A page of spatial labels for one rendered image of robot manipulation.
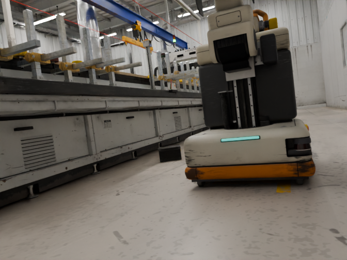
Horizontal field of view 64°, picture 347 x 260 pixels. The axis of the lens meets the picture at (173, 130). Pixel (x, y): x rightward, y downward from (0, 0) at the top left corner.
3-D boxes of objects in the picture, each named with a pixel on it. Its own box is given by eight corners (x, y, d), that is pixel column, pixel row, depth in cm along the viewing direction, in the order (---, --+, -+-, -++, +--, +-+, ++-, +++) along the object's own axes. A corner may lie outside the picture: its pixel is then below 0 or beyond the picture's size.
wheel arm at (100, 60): (105, 64, 178) (104, 57, 178) (102, 63, 175) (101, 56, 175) (54, 75, 195) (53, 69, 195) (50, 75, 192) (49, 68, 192)
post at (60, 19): (74, 88, 185) (63, 14, 182) (70, 87, 182) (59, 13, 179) (69, 88, 186) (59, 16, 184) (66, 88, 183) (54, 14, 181)
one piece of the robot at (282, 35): (216, 142, 200) (202, 25, 196) (299, 135, 179) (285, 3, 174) (202, 149, 170) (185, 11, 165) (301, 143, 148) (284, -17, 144)
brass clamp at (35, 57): (51, 63, 167) (50, 54, 167) (32, 60, 155) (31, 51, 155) (43, 65, 170) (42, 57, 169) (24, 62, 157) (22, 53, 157)
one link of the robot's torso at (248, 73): (228, 81, 164) (223, 39, 162) (279, 73, 153) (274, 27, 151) (217, 78, 139) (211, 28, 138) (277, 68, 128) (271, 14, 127)
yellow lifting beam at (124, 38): (153, 53, 913) (152, 43, 912) (125, 43, 756) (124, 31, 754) (151, 53, 917) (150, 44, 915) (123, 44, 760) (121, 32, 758)
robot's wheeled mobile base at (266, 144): (215, 159, 210) (210, 126, 209) (308, 153, 185) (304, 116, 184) (184, 184, 148) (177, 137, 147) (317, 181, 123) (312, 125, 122)
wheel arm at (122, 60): (125, 63, 201) (125, 57, 201) (123, 62, 198) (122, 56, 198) (78, 74, 218) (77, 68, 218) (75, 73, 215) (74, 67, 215)
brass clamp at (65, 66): (80, 71, 190) (79, 63, 190) (65, 69, 178) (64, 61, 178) (73, 72, 193) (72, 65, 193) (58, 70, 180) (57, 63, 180)
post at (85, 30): (98, 92, 208) (89, 27, 205) (95, 92, 205) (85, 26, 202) (94, 93, 209) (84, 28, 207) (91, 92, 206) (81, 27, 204)
